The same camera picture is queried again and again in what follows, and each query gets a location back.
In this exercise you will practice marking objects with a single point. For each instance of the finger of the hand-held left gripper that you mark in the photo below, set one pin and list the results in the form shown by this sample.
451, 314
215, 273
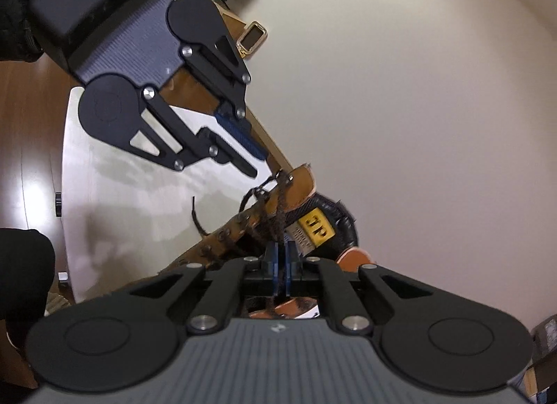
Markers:
217, 145
239, 132

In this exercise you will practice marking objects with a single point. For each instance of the tan leather boot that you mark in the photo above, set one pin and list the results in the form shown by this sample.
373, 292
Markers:
300, 186

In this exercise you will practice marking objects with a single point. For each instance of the person's black trouser leg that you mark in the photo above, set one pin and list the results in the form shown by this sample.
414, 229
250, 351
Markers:
21, 273

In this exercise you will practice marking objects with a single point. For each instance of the small black clamp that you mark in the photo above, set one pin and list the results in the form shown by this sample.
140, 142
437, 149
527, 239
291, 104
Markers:
58, 204

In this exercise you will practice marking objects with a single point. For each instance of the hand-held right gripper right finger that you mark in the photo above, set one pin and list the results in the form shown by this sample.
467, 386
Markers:
289, 269

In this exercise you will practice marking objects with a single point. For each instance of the dark brown shoelace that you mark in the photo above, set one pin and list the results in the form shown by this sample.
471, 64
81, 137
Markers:
280, 208

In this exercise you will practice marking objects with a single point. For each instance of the beige framed small screen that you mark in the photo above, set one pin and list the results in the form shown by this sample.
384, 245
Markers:
252, 36

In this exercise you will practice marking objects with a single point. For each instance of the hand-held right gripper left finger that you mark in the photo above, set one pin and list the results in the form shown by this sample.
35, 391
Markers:
273, 269

